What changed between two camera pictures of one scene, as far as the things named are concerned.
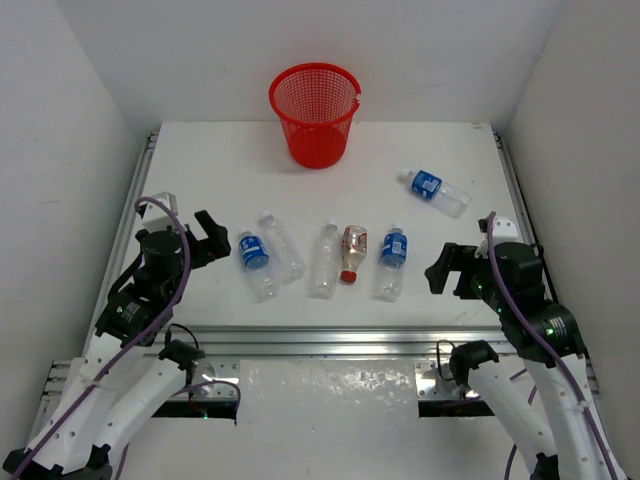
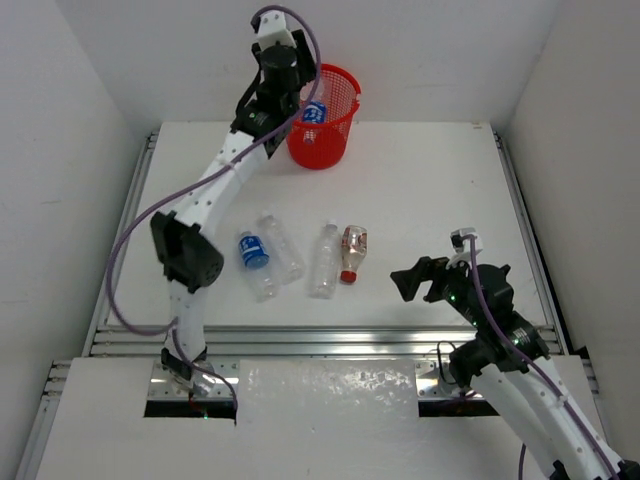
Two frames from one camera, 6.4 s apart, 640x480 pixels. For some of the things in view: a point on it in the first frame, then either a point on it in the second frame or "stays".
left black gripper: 198,243 to 305,57
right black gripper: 453,256 to 408,279
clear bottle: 325,262 stays
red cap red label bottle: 354,245 stays
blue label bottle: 258,267 stays
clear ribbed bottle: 285,256 stays
